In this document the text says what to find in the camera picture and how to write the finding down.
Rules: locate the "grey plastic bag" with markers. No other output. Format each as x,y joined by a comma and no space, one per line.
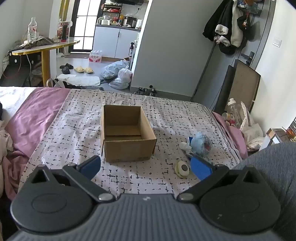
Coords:
113,69

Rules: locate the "light blue plush toy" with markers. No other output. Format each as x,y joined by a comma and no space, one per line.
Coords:
200,143

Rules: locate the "black low cabinet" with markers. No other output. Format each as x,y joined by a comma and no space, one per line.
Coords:
16,69

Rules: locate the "round white yellow gadget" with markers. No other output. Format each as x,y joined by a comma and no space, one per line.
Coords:
182,170

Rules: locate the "red and dark boxes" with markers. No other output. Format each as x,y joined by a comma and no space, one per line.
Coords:
64,31

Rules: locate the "yellow round table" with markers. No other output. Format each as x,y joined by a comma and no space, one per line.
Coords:
46,48

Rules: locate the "crinkled clear plastic bag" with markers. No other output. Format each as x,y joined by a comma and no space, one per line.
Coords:
246,120

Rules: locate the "crumpled white tissue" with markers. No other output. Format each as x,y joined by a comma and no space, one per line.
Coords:
185,146

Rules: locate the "yellow slipper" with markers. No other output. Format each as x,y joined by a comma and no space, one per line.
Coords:
79,69
88,70

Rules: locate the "hanging black-and-white clothes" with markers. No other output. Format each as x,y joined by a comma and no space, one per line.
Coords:
227,25

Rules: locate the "white storage shelf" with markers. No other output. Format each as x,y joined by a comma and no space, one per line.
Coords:
281,135

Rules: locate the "white crumpled plastic bag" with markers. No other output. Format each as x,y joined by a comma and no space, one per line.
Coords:
255,136

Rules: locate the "black-and-white printed blanket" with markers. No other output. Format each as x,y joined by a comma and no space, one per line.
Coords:
69,129

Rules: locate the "pink bed sheet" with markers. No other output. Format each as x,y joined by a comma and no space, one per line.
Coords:
34,115

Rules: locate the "brown cardboard box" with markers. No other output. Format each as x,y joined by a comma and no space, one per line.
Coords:
129,149

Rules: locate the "white floor mat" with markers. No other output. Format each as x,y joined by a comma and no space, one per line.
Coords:
81,80

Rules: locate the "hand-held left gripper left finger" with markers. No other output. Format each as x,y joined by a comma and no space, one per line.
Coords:
90,167

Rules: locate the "clear wide-mouth bottle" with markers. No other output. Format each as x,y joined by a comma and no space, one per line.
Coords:
234,111

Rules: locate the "black slippers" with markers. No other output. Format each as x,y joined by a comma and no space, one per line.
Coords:
66,68

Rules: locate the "dark framed board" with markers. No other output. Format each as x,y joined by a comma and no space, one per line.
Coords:
240,85

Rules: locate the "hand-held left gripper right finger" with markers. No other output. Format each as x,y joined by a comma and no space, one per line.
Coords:
200,169

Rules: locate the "white kitchen cabinet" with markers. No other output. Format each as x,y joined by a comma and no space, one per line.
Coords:
108,41

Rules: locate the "clear plastic water bottle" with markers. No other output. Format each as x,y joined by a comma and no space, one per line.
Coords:
32,29

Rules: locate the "blue tissue packet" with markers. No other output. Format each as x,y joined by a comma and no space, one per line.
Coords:
190,140

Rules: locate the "white light switch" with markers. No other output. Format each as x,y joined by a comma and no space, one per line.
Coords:
277,42

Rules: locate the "person's grey trousered leg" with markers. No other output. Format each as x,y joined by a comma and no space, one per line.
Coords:
272,157

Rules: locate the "grey cloth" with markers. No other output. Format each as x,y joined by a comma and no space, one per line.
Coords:
42,42

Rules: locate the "white fluffy blanket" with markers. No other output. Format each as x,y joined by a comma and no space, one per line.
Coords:
13,97

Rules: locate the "dark spray bottle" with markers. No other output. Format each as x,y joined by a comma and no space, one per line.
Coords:
131,49

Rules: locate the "white patterned garment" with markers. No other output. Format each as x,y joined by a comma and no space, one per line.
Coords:
5,141

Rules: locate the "pack of water bottles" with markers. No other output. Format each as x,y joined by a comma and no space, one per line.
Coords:
96,56

